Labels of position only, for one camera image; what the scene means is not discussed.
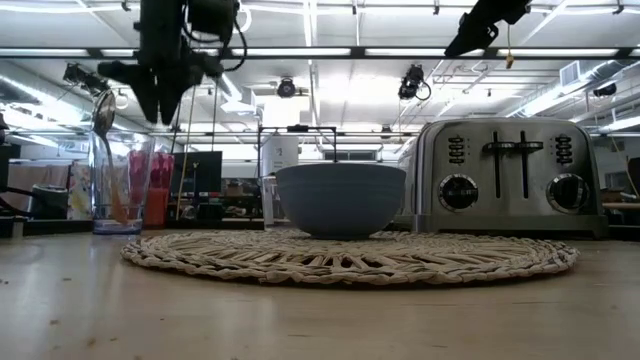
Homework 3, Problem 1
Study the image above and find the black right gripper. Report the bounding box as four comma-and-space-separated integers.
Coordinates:
443, 0, 532, 58

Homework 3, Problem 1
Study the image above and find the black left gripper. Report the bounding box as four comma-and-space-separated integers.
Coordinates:
97, 0, 225, 126

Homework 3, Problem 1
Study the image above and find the metal spoon orange handle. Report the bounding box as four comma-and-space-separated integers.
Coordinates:
91, 88, 129, 226

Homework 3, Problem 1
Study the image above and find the red faceted plastic cup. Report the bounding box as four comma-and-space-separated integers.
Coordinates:
128, 150, 176, 229

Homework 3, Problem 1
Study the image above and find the clear drinking glass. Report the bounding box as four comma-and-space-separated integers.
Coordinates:
88, 130, 156, 236

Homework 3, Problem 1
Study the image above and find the blue bowl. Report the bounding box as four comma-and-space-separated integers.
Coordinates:
275, 163, 408, 241

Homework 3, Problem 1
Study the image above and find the round woven placemat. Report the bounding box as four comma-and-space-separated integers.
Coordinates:
119, 228, 581, 288

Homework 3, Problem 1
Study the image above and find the black ceiling spotlight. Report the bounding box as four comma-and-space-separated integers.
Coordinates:
397, 63, 432, 101
62, 63, 109, 96
276, 77, 297, 99

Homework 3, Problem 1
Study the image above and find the black overhead light bar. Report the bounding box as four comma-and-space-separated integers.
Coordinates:
0, 46, 640, 61

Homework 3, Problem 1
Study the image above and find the white cylinder appliance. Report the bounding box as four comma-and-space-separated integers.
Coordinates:
261, 134, 300, 177

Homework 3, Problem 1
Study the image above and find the floral fabric panel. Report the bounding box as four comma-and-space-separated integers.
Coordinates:
67, 159, 96, 221

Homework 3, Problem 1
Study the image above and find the silver four-slot toaster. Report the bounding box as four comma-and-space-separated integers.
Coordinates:
399, 117, 610, 239

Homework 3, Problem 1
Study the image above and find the dark waste bin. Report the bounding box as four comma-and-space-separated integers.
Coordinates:
30, 183, 70, 221

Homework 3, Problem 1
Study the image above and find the yellow hanging cable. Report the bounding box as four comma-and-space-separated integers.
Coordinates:
503, 19, 516, 70

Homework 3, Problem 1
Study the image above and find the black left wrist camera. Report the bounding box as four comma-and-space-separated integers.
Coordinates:
187, 0, 242, 37

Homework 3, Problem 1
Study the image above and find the black metal stand frame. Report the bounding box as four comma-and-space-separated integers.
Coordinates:
256, 124, 339, 166

